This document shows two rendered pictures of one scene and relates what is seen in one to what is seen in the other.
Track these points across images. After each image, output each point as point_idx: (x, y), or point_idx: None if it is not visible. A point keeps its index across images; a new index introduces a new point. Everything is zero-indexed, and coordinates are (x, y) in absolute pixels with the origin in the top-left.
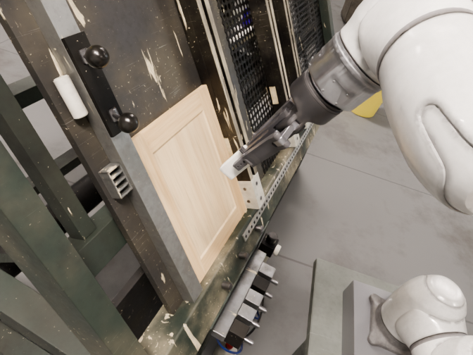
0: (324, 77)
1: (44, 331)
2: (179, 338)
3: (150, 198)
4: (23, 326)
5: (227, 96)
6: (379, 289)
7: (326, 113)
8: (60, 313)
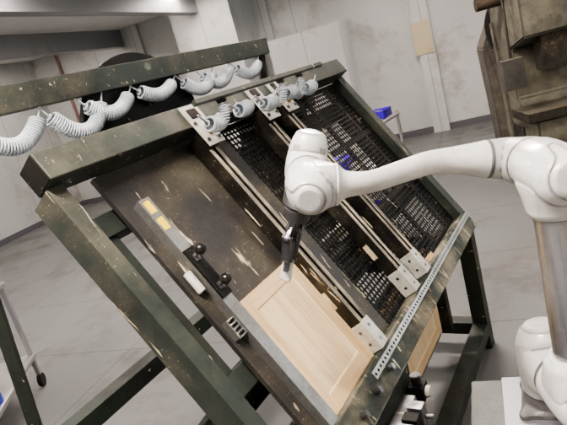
0: (286, 201)
1: None
2: None
3: (261, 337)
4: None
5: (307, 259)
6: None
7: (299, 215)
8: (220, 423)
